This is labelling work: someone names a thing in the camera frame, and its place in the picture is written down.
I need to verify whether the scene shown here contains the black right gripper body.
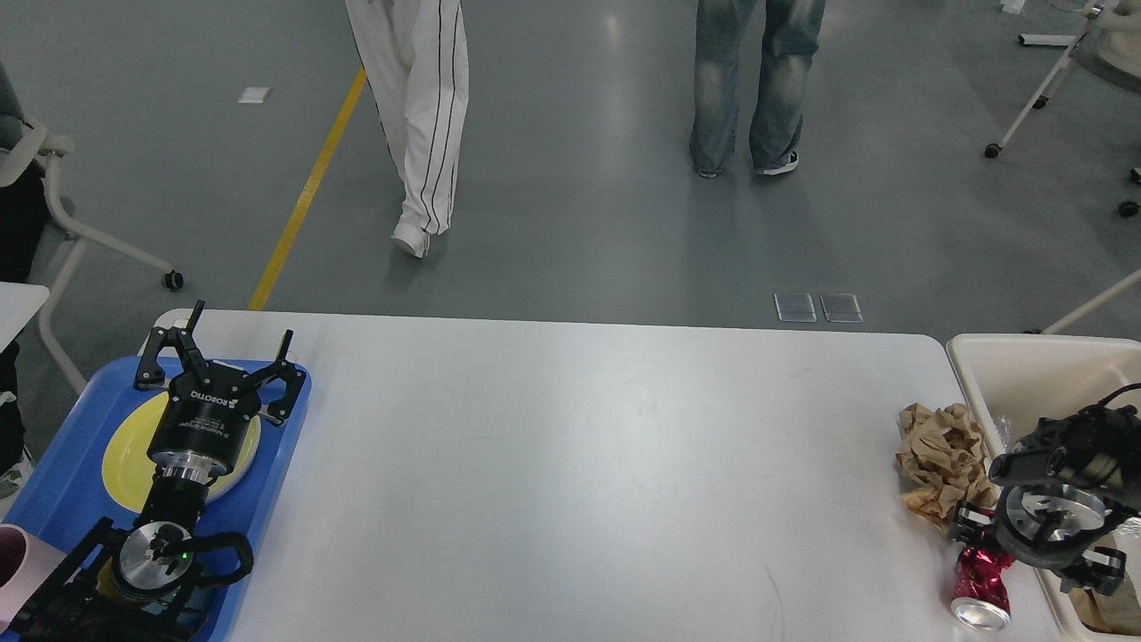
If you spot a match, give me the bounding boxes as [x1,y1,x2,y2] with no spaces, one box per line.
[994,499,1115,572]

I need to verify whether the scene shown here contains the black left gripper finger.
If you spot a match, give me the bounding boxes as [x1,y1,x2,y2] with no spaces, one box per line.
[133,300,210,391]
[235,330,307,425]

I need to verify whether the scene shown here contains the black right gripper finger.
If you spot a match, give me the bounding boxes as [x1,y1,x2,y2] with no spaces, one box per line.
[1058,546,1128,595]
[947,501,1000,556]

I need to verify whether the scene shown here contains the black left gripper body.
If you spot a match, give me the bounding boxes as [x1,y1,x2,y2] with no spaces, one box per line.
[145,361,261,487]

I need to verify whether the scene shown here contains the large brown paper bag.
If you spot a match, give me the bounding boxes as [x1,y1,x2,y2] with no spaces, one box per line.
[1068,582,1140,637]

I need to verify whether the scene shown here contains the brown paper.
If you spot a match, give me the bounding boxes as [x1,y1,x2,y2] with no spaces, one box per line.
[895,403,1000,533]

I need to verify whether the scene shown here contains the red foil wrapper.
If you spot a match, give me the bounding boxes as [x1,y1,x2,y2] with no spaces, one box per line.
[950,546,1014,631]

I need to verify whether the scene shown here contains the yellow plastic plate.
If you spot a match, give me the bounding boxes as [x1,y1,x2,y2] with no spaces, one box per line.
[102,393,261,514]

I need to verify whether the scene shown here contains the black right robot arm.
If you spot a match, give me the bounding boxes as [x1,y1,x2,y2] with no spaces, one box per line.
[947,383,1140,595]

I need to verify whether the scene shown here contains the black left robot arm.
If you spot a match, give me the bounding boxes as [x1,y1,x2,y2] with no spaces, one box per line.
[3,304,311,641]

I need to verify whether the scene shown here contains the beige plastic bin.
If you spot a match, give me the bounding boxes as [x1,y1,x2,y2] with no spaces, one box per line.
[945,333,1141,641]

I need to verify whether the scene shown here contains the pink ribbed cup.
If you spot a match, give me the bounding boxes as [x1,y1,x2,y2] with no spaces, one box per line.
[1,523,68,633]

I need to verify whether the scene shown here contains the seated person in black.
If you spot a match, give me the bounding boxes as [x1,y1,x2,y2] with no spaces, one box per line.
[1,166,48,515]

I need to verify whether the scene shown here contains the left white chair base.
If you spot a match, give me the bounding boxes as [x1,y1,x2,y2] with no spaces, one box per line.
[1,70,185,395]

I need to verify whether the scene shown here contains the white chair base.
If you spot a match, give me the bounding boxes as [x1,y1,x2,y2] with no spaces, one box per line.
[1,70,185,395]
[1043,165,1141,335]

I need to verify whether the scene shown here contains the floor outlet plate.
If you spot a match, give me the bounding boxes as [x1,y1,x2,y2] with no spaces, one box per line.
[772,292,865,324]

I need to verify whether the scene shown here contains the person in white tracksuit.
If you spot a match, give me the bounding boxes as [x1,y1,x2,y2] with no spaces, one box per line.
[345,1,470,259]

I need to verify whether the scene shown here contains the white rolling stand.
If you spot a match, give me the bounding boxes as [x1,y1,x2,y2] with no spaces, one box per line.
[984,1,1116,159]

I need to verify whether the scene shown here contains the person in jeans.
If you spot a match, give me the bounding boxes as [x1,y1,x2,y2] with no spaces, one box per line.
[688,0,828,179]

